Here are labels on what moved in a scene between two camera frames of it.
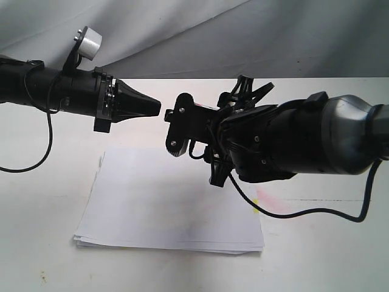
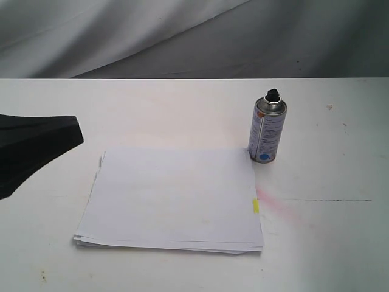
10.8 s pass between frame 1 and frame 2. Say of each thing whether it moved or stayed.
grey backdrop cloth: stayed
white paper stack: stayed
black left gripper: moved
